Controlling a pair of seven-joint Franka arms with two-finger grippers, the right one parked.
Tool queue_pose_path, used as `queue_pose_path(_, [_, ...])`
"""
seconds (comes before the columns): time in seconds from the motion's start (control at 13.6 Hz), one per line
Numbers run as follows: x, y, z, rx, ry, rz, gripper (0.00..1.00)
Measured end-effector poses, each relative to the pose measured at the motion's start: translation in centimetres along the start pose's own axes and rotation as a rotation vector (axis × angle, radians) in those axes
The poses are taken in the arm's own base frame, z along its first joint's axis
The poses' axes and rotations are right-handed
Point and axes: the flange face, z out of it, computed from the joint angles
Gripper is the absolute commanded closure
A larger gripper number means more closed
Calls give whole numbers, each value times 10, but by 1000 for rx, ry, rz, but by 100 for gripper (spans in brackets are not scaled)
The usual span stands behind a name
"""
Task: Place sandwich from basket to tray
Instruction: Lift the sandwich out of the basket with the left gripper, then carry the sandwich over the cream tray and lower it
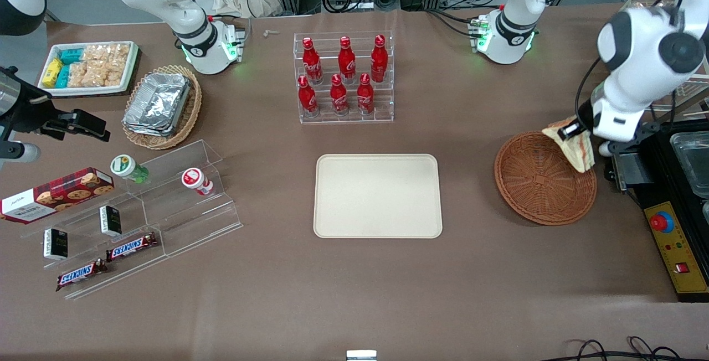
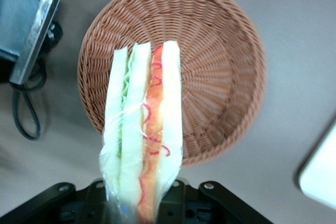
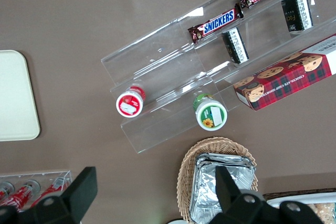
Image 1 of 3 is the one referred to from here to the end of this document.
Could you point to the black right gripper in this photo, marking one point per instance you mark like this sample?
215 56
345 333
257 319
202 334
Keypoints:
29 109

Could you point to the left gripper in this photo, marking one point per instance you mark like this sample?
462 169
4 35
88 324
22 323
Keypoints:
579 119

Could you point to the triangle sandwich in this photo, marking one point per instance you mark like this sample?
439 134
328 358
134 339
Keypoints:
581 153

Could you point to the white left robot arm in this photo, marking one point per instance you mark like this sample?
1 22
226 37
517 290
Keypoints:
637 45

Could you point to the white snack tray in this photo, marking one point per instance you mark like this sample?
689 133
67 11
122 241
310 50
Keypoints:
83 91

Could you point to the round brown wicker basket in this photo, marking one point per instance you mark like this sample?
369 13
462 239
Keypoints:
532 184

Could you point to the aluminium foil tray stack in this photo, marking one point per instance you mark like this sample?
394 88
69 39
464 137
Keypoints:
158 101

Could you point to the light oval wicker basket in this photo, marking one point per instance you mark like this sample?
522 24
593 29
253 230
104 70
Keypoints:
188 117

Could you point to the beige rectangular tray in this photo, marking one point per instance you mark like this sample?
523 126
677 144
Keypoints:
376 195

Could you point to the teal snack packet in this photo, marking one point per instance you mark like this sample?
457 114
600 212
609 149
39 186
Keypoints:
71 56
63 76

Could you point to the rice cracker snack pack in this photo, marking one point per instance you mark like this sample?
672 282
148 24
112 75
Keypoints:
106 53
87 75
115 72

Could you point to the yellow snack packet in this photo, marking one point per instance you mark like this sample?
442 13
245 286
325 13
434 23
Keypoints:
51 72

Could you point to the green capped small bottle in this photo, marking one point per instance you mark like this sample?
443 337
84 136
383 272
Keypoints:
124 166

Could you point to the red tartan cookie box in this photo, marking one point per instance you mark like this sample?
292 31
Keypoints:
55 195

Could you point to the grey metal plate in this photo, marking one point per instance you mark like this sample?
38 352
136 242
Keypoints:
631 170

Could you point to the black countertop machine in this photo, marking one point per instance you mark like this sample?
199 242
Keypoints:
659 175

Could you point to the small black box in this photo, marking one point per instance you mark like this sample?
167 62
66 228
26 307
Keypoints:
111 221
55 245

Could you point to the metal pan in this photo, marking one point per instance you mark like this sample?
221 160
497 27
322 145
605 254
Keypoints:
692 161

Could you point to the red emergency stop button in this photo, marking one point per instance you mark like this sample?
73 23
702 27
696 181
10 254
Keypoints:
662 221

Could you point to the red capped small bottle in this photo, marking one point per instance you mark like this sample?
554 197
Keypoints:
194 178

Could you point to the grey connector box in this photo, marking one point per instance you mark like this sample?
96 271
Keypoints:
232 40
479 31

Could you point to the snickers chocolate bar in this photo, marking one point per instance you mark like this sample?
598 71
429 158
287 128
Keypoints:
81 274
132 247

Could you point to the clear acrylic step shelf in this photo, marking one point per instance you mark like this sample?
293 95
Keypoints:
194 222

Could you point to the clear acrylic bottle rack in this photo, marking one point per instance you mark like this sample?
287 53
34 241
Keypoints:
388 112

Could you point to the red cola bottle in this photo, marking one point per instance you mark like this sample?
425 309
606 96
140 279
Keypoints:
307 98
338 98
379 62
365 98
347 62
311 65

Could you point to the small beige scrap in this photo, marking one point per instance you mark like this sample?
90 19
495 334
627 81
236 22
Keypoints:
270 32

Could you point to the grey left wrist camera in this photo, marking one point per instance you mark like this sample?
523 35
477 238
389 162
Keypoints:
605 149

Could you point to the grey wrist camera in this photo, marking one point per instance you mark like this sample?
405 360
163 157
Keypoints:
605 149
22 153

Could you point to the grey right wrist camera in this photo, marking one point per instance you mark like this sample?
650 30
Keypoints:
22 153

